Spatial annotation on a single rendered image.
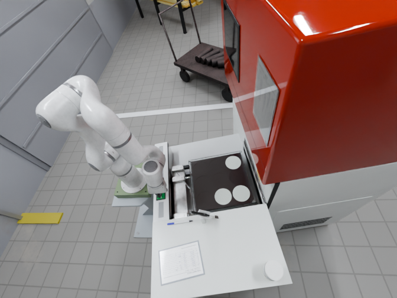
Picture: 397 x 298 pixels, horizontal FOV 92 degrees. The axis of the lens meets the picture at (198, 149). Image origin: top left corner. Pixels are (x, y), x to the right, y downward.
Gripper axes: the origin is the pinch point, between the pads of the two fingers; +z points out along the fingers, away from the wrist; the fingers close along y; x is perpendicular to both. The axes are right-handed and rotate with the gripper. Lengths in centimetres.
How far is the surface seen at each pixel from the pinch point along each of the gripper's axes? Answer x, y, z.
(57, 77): -235, 162, 72
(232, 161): -18, -48, -2
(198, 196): 2.0, -23.4, 3.7
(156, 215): 11.4, 1.9, 2.9
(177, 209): 7.4, -10.0, 8.5
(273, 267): 44, -48, -18
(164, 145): -37.3, -3.4, 1.8
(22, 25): -248, 174, 6
